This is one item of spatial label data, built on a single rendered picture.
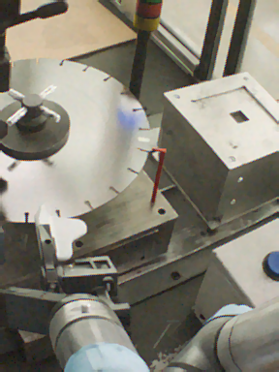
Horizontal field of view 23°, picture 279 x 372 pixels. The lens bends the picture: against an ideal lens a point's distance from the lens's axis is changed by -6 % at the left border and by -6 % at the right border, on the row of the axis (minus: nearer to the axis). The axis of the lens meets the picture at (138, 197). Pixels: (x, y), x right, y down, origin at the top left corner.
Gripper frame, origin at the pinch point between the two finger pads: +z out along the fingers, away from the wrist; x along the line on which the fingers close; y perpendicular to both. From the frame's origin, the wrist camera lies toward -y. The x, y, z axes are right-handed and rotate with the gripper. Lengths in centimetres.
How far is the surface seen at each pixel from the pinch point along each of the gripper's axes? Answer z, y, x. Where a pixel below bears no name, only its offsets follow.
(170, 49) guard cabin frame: 55, 34, 23
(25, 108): 7.9, -0.4, 18.8
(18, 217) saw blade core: -1.3, -2.5, 6.6
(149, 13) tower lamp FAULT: 24.7, 21.2, 31.4
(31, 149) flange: 6.8, 0.2, 13.2
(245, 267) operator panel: -4.6, 26.1, -2.0
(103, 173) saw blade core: 3.6, 9.2, 9.9
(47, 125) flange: 10.1, 2.9, 15.7
